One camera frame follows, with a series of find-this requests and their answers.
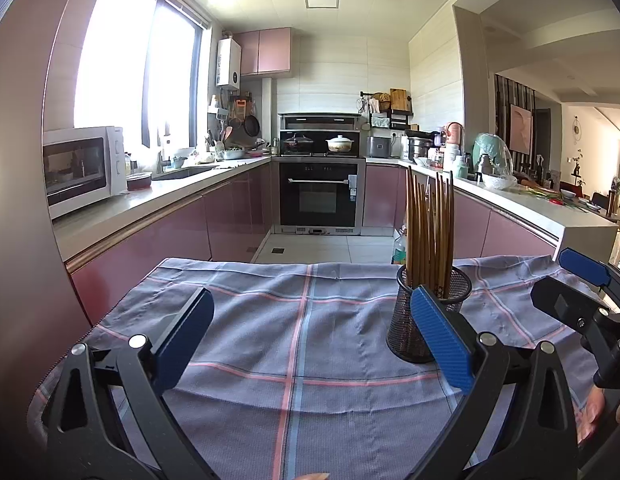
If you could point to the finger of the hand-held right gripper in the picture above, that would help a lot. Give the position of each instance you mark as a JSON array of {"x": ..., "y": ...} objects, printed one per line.
[
  {"x": 585, "y": 266},
  {"x": 557, "y": 302}
]

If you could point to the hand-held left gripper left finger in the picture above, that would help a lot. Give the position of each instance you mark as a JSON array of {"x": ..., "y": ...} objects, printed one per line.
[{"x": 182, "y": 340}]

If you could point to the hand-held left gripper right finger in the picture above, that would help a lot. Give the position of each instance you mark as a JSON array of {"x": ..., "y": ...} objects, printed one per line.
[{"x": 440, "y": 340}]

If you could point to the black mesh utensil holder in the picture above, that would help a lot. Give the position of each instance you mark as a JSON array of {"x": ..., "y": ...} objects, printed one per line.
[{"x": 405, "y": 330}]

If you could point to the bundle of wooden chopsticks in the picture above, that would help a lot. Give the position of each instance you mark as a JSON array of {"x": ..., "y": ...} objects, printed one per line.
[{"x": 420, "y": 235}]

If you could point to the person's right hand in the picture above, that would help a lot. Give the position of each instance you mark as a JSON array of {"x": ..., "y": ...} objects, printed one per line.
[{"x": 587, "y": 415}]

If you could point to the plastic oil bottle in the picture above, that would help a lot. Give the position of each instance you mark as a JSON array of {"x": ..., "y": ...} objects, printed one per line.
[{"x": 397, "y": 255}]

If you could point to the pink kitchen base cabinets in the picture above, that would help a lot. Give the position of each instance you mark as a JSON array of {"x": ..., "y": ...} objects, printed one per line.
[
  {"x": 175, "y": 235},
  {"x": 490, "y": 230}
]

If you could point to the blue plaid tablecloth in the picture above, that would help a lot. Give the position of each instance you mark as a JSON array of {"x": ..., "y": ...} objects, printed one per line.
[{"x": 290, "y": 350}]

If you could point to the green plastic bag bundle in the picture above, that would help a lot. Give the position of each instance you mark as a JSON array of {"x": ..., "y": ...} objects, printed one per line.
[{"x": 490, "y": 152}]

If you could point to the dark red bowl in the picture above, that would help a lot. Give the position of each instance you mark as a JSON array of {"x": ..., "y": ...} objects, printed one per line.
[{"x": 139, "y": 181}]

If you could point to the kitchen sink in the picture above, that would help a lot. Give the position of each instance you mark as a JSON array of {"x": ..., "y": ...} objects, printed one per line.
[{"x": 182, "y": 172}]

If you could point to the dark slatted room divider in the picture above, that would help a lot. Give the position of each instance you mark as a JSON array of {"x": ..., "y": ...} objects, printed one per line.
[{"x": 501, "y": 110}]

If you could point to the metal sink faucet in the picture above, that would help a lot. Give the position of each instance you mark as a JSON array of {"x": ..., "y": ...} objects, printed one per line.
[{"x": 163, "y": 159}]

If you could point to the pink electric kettle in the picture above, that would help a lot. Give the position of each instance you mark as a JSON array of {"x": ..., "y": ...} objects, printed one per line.
[{"x": 453, "y": 135}]

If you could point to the black integrated stove oven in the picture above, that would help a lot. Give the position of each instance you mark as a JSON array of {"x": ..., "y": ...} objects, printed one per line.
[{"x": 317, "y": 200}]

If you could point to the steel pressure cooker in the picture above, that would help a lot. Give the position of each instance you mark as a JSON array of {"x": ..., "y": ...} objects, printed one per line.
[{"x": 420, "y": 147}]

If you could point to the white microwave oven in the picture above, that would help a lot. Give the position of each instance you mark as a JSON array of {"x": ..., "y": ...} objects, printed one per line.
[{"x": 80, "y": 167}]

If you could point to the silver rice cooker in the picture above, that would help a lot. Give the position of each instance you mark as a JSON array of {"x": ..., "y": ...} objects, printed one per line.
[{"x": 379, "y": 146}]

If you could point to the white casserole pot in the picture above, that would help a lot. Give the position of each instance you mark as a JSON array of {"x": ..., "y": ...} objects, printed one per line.
[{"x": 341, "y": 145}]

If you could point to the hanging black frying pan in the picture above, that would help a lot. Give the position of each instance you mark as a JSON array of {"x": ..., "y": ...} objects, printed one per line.
[{"x": 251, "y": 125}]

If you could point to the black cooking pot with lid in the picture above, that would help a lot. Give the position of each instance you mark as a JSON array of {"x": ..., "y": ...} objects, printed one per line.
[{"x": 297, "y": 144}]

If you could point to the wooden cutting board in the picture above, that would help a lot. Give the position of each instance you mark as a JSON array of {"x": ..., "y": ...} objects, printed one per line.
[{"x": 398, "y": 100}]

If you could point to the large kitchen window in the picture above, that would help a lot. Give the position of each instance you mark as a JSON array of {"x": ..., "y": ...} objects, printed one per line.
[{"x": 115, "y": 60}]

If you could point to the framed wall picture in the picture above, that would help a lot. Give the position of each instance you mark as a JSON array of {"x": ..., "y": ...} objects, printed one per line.
[{"x": 520, "y": 130}]

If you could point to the black wall storage rack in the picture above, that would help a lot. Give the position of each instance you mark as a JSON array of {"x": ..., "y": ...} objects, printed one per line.
[{"x": 397, "y": 120}]

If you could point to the white wall water heater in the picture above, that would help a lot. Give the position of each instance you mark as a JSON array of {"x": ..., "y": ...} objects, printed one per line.
[{"x": 228, "y": 62}]

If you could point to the pink wall cabinet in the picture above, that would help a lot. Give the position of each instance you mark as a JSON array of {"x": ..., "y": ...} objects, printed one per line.
[{"x": 267, "y": 52}]

